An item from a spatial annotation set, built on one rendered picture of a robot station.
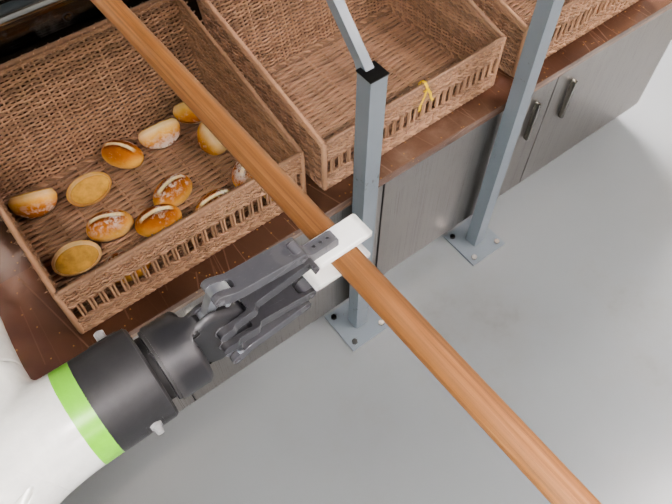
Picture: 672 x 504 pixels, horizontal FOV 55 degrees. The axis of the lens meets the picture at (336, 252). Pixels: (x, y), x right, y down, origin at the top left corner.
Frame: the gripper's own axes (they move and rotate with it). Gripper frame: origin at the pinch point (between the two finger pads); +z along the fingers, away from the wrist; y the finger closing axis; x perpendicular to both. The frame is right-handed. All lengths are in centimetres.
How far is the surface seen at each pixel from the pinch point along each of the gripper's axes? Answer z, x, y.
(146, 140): 7, -79, 54
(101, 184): -7, -73, 54
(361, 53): 37, -40, 20
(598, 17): 125, -46, 56
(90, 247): -16, -59, 54
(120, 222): -9, -62, 55
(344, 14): 37, -45, 15
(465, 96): 76, -46, 57
